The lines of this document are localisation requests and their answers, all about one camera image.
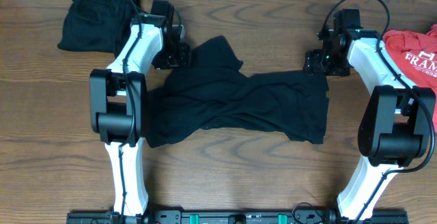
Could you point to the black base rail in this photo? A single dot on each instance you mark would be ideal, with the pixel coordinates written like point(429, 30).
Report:
point(302, 213)

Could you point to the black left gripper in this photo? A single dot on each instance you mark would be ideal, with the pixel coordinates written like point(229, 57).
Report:
point(183, 58)

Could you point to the folded black garment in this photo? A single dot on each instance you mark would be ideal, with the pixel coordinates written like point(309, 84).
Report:
point(97, 25)

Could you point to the black t-shirt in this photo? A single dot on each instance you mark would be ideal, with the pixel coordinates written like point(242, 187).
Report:
point(213, 93)

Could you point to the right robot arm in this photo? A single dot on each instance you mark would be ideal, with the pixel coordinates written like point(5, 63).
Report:
point(396, 134)

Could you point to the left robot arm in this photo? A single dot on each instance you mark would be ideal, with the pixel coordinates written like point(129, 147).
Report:
point(117, 100)

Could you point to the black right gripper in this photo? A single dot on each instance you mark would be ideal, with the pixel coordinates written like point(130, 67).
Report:
point(313, 64)

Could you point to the red printed t-shirt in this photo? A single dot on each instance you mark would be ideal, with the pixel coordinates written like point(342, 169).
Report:
point(414, 54)

